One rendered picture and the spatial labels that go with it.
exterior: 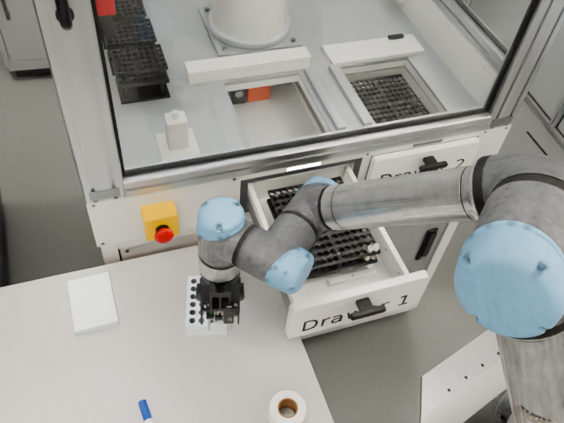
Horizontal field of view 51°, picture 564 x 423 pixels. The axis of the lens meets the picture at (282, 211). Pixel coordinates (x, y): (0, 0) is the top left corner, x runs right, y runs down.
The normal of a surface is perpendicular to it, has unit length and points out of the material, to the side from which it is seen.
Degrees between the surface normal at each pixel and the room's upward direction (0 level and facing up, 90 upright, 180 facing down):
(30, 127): 0
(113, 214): 90
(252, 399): 0
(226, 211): 0
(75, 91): 90
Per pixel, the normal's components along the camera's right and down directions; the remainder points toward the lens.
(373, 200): -0.70, -0.09
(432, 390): 0.08, -0.64
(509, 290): -0.54, 0.52
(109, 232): 0.32, 0.74
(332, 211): -0.66, 0.25
